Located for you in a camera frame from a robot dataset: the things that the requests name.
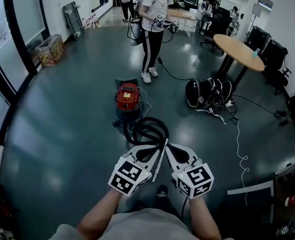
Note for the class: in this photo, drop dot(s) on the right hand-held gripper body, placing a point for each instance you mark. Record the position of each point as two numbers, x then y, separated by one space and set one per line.
195 180

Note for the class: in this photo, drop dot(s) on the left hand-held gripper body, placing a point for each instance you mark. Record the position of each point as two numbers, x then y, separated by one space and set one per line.
128 175

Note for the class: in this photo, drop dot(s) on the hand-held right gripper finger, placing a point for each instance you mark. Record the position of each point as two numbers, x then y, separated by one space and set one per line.
187 151
171 160

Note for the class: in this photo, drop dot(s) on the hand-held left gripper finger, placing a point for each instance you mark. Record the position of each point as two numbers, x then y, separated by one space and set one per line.
137 150
153 157

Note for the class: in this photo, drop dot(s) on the silver metal vacuum wand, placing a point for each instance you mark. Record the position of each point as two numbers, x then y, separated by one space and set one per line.
160 159

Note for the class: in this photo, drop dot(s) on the person's left forearm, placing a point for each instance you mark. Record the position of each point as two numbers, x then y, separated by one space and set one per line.
100 214

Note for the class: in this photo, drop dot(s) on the person's right forearm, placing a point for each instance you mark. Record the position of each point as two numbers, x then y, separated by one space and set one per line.
203 219

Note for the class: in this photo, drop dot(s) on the red and teal vacuum cleaner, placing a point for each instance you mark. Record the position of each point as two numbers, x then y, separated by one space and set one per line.
127 101

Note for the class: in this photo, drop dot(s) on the person's black trousers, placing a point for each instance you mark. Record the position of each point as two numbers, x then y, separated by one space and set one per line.
167 206

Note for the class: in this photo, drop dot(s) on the person's grey shirt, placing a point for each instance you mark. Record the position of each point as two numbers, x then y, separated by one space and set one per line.
142 225

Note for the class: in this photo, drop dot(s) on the white desk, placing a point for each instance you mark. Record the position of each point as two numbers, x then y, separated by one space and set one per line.
252 187

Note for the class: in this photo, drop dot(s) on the black helmet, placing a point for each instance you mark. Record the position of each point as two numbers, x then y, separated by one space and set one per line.
227 91
196 94
208 91
218 91

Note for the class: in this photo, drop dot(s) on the round wooden table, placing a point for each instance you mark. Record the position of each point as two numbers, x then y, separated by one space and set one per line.
237 51

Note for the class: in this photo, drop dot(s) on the small teal bottle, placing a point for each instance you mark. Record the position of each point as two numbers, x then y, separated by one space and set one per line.
255 54

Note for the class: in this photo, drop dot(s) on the small black office chair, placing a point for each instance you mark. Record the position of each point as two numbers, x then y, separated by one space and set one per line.
217 26

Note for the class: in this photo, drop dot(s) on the large black equipment case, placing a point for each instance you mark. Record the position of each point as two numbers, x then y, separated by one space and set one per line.
275 56
257 39

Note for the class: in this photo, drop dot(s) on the box of yellow toys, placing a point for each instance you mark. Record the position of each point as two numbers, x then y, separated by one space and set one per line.
51 51

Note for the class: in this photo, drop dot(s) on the wooden bench table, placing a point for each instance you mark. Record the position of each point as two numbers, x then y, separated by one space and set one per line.
185 15

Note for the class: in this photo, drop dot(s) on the folded grey trolley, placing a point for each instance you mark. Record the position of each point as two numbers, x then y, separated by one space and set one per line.
73 19

